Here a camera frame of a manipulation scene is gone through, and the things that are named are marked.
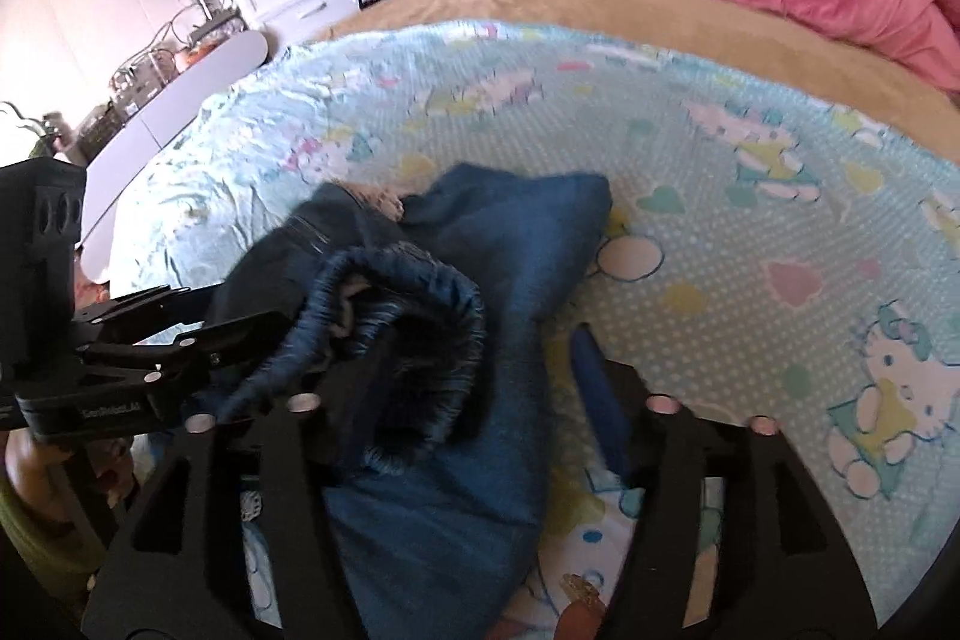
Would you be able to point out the clutter of items on dresser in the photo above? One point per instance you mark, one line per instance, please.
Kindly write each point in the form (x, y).
(77, 81)

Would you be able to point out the left hand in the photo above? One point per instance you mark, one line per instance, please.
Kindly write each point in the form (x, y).
(29, 470)

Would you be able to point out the white curved dresser top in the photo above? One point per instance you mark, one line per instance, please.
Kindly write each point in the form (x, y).
(151, 130)

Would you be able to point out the light blue cartoon cat bedsheet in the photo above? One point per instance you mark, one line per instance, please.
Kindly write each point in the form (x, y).
(766, 253)

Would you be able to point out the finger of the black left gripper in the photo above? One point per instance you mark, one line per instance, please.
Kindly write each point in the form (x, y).
(147, 311)
(119, 355)

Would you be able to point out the blue pants with lace trim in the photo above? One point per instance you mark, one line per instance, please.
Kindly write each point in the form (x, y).
(417, 319)

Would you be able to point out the right hand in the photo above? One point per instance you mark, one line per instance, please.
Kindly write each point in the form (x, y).
(580, 620)

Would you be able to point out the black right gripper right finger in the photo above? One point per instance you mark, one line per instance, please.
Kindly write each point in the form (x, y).
(733, 538)

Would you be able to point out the beige bed blanket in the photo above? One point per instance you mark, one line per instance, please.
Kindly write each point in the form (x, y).
(774, 49)

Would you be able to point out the green sleeve left forearm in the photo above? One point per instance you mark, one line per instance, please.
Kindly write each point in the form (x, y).
(60, 557)

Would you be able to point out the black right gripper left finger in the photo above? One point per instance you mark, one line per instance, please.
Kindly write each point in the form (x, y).
(177, 567)

